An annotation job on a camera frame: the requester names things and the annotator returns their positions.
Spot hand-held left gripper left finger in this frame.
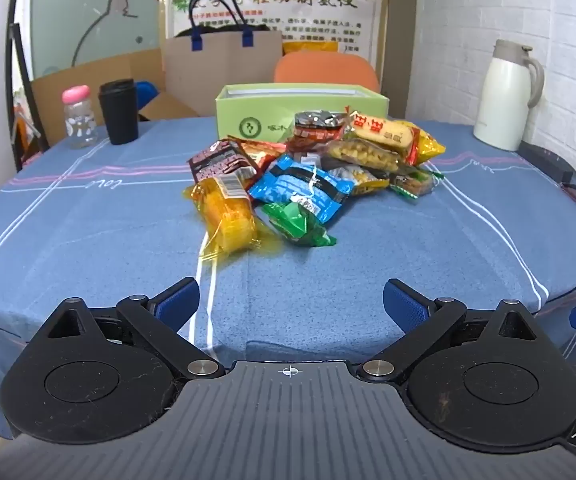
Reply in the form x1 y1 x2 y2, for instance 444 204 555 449
33 277 226 381

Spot clear bottle with pink cap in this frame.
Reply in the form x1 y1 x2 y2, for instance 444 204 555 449
62 86 98 149

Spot blue object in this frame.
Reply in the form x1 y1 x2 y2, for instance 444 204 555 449
135 80 159 122

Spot orange clear cake packet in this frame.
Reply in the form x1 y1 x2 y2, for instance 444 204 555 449
184 175 281 261

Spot white thermos jug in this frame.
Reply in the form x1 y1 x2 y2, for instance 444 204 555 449
474 39 545 152

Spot red yellow rice cracker packet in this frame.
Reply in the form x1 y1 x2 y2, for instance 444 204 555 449
344 105 421 166

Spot yellow puffed snack packet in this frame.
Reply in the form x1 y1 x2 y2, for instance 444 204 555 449
324 139 403 173

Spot blue striped tablecloth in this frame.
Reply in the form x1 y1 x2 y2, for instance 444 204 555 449
0 117 576 441

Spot blue snack packet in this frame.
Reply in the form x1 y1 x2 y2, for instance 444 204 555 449
249 154 356 223

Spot light green cardboard box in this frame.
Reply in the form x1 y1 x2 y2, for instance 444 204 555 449
214 84 390 140

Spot orange-red snack packet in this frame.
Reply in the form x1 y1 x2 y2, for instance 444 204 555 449
240 140 289 173

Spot brown cardboard box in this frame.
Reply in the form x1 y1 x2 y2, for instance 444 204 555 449
30 49 203 153

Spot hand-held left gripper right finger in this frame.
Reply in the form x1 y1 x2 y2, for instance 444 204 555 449
359 278 552 381

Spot black metal stand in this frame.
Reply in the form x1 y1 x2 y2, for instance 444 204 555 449
7 0 35 171

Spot yellow silver snack packet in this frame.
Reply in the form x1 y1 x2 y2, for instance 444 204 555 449
410 127 447 166

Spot maroon snack packet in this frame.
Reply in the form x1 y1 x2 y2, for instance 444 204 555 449
188 139 261 186

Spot orange chair backrest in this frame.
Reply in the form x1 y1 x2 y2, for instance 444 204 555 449
274 52 381 95

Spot green snack packet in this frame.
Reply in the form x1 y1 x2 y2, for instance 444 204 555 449
260 195 336 248

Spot black tumbler cup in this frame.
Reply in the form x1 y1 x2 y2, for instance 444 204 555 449
98 78 140 146

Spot brown paper bag blue handles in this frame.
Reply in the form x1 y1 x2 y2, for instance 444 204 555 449
163 0 283 118

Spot dark packet with red label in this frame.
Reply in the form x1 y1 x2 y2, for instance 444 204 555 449
288 109 349 158

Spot green edged cookie packet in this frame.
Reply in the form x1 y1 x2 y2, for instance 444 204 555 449
389 167 443 200

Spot printed wall poster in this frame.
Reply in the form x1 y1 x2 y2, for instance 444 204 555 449
160 0 389 73

